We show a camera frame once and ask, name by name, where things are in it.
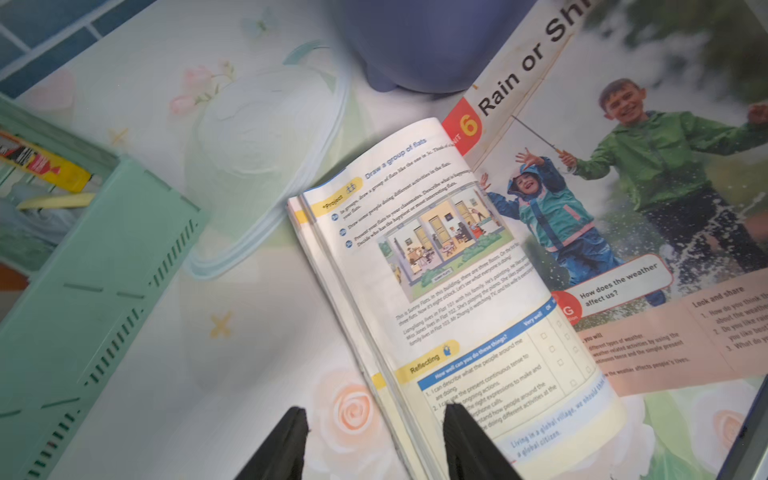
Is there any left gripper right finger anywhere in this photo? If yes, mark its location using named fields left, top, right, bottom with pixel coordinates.
left=443, top=403, right=522, bottom=480

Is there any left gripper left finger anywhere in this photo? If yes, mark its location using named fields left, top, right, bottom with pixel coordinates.
left=235, top=406, right=309, bottom=480

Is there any English textbook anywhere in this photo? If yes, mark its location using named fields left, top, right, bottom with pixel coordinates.
left=288, top=1, right=767, bottom=479

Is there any green file organizer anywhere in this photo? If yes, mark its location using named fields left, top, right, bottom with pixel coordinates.
left=1, top=99, right=207, bottom=479

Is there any translucent plastic lid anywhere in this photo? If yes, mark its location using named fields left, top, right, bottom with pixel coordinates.
left=185, top=40, right=351, bottom=280

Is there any yellow glue tube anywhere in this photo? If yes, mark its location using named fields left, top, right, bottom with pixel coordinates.
left=1, top=131, right=92, bottom=193

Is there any purple trash bin with bag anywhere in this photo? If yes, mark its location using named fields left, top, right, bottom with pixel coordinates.
left=331, top=0, right=534, bottom=94

